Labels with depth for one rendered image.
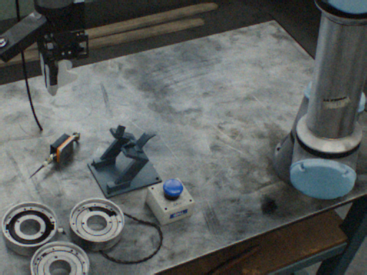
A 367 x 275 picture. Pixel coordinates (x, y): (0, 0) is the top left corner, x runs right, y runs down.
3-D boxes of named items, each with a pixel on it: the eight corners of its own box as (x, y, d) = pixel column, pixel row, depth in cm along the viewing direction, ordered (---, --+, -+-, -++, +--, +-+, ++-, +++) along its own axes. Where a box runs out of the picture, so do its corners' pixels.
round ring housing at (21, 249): (0, 259, 126) (-1, 245, 123) (3, 214, 133) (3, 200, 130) (57, 258, 128) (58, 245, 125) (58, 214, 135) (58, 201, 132)
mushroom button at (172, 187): (165, 210, 135) (169, 195, 131) (156, 196, 137) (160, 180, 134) (183, 205, 136) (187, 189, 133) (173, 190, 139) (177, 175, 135)
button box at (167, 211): (161, 227, 135) (165, 211, 132) (145, 201, 139) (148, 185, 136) (196, 215, 138) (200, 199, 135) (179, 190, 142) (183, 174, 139)
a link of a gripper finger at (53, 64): (59, 89, 128) (57, 50, 122) (51, 90, 128) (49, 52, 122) (52, 74, 131) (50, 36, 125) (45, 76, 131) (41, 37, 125)
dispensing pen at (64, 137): (23, 168, 136) (74, 122, 147) (24, 182, 139) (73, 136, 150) (31, 173, 136) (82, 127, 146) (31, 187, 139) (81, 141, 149)
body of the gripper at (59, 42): (89, 61, 127) (88, 6, 119) (44, 71, 125) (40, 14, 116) (76, 39, 132) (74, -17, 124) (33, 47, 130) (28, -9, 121)
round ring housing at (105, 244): (89, 263, 128) (89, 250, 125) (58, 225, 133) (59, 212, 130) (133, 238, 133) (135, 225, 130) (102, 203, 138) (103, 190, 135)
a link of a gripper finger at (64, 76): (80, 99, 134) (79, 61, 127) (51, 105, 132) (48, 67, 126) (75, 89, 136) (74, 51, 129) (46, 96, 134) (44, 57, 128)
